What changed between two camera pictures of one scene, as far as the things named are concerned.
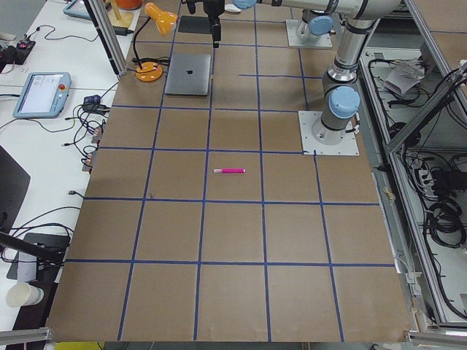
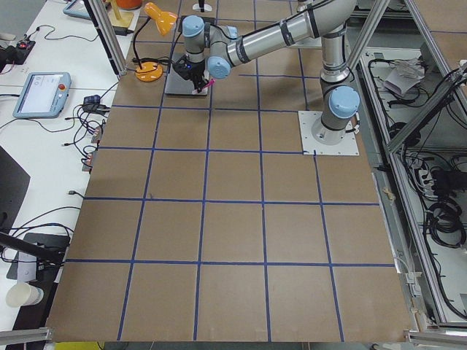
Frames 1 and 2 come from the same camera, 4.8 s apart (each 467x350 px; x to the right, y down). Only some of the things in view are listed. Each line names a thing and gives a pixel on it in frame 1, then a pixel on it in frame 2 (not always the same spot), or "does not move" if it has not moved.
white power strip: (427, 183) does not move
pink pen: (227, 170) to (211, 81)
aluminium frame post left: (108, 36) does not move
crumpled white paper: (406, 74) does not move
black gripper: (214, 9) to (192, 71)
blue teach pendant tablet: (44, 95) does not move
